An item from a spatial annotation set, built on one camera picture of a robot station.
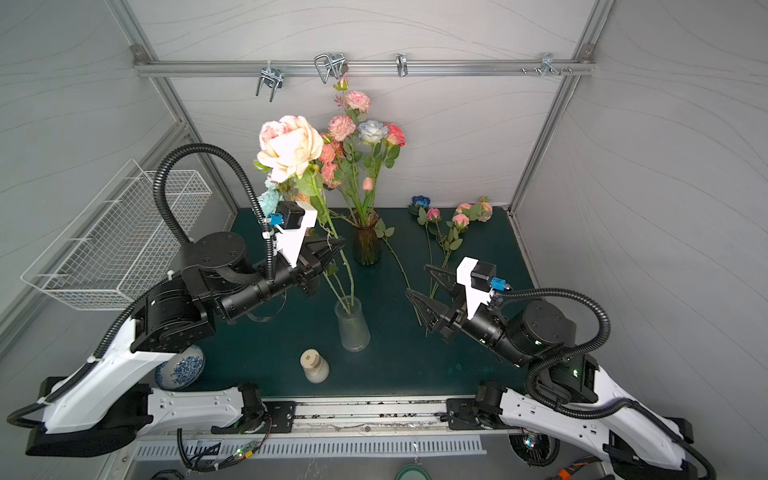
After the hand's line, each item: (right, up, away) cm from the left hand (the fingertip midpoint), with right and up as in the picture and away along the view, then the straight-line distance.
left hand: (344, 235), depth 50 cm
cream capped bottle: (-11, -33, +24) cm, 42 cm away
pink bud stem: (+1, +15, +38) cm, 41 cm away
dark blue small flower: (+20, +14, +69) cm, 73 cm away
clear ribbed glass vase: (-2, -26, +30) cm, 40 cm away
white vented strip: (-32, -51, +20) cm, 64 cm away
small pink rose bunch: (+27, +2, +61) cm, 67 cm away
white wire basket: (-55, -3, +19) cm, 59 cm away
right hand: (+14, -6, 0) cm, 15 cm away
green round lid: (+12, -47, +9) cm, 50 cm away
